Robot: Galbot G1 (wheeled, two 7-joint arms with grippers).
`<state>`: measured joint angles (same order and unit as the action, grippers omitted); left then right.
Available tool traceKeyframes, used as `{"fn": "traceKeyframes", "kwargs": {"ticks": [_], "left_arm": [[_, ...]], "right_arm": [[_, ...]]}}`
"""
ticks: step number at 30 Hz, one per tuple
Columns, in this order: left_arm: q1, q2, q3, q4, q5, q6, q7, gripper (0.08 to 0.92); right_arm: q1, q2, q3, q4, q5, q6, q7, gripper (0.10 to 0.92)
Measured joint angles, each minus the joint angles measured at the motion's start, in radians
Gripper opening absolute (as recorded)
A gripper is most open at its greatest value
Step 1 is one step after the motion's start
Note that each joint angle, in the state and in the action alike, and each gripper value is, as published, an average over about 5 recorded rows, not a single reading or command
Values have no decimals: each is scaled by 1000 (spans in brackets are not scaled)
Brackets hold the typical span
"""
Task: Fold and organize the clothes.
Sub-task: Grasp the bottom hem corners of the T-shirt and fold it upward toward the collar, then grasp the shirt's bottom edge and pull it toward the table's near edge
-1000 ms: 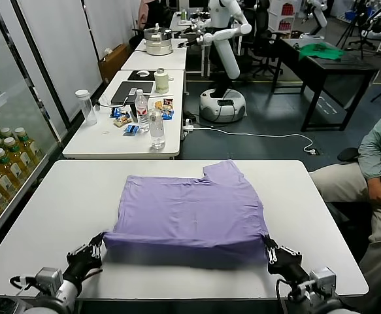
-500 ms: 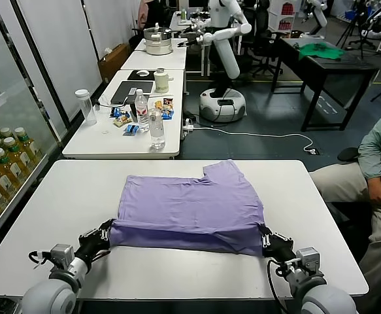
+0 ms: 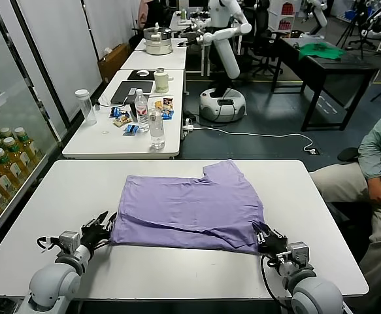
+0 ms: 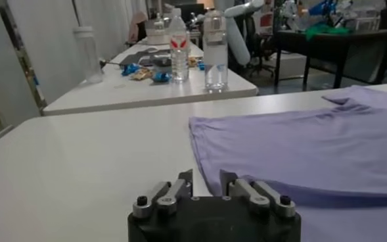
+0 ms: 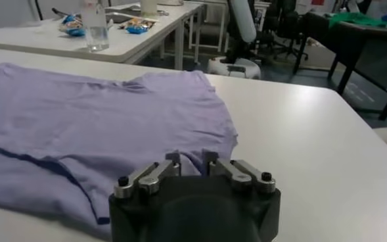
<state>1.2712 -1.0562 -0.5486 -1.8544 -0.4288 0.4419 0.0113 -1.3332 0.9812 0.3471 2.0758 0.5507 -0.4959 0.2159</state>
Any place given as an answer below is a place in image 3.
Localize dark grey laptop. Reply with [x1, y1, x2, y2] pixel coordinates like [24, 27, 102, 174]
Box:
[110, 80, 155, 107]

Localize pink garment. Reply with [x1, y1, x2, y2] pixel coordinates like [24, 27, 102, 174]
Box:
[137, 0, 156, 31]

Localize green cloth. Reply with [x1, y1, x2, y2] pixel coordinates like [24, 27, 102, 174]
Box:
[298, 42, 346, 61]

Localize cream lidded jar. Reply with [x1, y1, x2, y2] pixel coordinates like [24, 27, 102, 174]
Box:
[153, 67, 175, 94]

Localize clear tumbler white lid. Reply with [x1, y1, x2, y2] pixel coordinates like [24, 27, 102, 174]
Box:
[75, 88, 98, 126]

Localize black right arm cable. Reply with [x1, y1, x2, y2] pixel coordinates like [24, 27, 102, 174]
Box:
[259, 253, 293, 314]

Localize seated person green jacket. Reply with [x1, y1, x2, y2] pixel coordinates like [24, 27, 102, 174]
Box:
[309, 107, 381, 286]

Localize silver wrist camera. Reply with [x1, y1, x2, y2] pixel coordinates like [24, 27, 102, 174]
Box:
[286, 241, 310, 266]
[57, 230, 80, 254]

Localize black mouse pad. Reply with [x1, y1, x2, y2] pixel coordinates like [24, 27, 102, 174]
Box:
[126, 69, 159, 82]

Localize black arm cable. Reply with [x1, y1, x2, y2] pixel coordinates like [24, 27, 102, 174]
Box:
[259, 253, 293, 314]
[37, 235, 59, 254]

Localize large clear water bottle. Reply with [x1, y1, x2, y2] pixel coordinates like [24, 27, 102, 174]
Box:
[148, 107, 166, 150]

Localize white wheeled humanoid robot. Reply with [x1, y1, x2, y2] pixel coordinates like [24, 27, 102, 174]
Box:
[176, 0, 253, 124]

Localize white shelf red items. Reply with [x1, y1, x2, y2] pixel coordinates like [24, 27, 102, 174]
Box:
[276, 0, 297, 32]

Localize white power cable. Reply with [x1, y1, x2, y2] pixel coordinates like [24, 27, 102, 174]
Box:
[192, 125, 314, 153]

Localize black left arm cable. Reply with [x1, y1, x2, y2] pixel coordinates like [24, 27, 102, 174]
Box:
[37, 235, 59, 254]

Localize brown cardboard box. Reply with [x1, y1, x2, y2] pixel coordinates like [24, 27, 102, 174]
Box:
[97, 43, 130, 84]

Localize black table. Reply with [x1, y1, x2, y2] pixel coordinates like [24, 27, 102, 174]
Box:
[271, 37, 380, 133]

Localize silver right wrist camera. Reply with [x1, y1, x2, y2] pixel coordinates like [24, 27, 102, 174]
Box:
[286, 241, 310, 266]

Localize white table with snacks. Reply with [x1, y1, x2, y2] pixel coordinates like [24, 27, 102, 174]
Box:
[61, 69, 185, 160]

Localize black office chair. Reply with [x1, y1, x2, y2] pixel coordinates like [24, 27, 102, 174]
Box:
[242, 0, 284, 78]

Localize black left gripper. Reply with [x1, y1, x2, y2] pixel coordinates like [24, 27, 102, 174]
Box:
[80, 210, 118, 253]

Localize white steamer pot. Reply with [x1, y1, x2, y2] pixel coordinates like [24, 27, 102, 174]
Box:
[142, 22, 173, 56]

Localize white table with pot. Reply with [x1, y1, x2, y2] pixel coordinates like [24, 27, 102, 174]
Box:
[119, 37, 189, 71]

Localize black chair armrest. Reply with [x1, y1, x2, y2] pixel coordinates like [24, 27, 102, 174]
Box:
[337, 147, 361, 163]

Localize purple t-shirt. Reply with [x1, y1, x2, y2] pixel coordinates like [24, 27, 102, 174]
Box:
[110, 159, 266, 256]

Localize black tripod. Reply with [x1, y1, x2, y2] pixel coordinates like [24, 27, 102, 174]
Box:
[335, 0, 374, 50]

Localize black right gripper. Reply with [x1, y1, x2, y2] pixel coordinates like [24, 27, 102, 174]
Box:
[254, 223, 290, 260]

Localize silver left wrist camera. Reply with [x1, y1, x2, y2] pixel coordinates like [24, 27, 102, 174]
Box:
[57, 230, 80, 254]

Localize red label water bottle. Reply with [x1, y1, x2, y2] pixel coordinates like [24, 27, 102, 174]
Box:
[134, 88, 150, 133]

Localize glass door drinks cabinet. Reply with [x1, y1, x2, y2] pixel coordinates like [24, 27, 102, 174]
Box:
[0, 0, 72, 253]

